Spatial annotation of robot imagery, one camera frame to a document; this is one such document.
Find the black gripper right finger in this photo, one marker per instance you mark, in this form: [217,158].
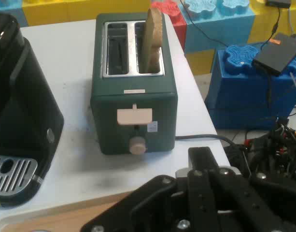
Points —
[254,207]

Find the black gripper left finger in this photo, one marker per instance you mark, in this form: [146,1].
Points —
[143,203]

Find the small wooden block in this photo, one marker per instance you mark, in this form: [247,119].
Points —
[134,116]

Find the beige toaster knob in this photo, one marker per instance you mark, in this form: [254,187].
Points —
[137,145]

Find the dark green two-slot toaster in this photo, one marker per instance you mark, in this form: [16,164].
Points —
[133,116]

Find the wooden cutting board white rim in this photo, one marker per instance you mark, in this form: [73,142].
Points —
[53,221]

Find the dark blue foam brick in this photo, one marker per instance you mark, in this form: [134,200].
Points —
[239,96]

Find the metal drip tray grate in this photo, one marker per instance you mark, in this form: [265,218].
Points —
[12,175]

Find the small yellow foam brick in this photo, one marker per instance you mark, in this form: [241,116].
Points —
[201,61]

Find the flat black electronics box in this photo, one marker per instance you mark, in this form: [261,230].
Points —
[278,53]

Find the black capsule coffee machine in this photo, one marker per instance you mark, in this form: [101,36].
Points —
[19,101]

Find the toasted bread slice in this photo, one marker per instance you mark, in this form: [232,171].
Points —
[150,36]

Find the light blue foam brick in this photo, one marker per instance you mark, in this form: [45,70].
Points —
[5,7]
[217,24]

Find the red foam brick low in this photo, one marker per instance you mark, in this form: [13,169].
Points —
[172,17]

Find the small black adapter box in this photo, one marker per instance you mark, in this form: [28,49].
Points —
[278,3]

